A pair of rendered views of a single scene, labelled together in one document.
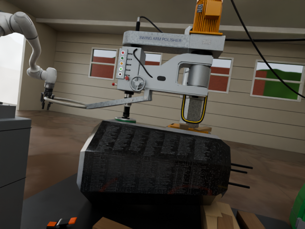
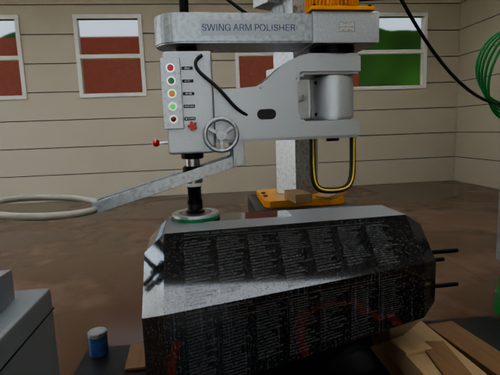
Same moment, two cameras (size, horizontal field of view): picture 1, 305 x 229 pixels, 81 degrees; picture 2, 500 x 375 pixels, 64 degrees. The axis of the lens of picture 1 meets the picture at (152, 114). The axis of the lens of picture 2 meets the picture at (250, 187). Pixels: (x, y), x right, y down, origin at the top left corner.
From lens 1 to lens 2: 63 cm
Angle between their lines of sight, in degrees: 19
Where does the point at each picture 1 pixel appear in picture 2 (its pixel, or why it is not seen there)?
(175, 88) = (299, 130)
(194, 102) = (305, 141)
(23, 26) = not seen: outside the picture
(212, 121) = not seen: hidden behind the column
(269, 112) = (380, 117)
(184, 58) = (306, 65)
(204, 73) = (348, 91)
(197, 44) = (329, 33)
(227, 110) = not seen: hidden behind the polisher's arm
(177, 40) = (286, 27)
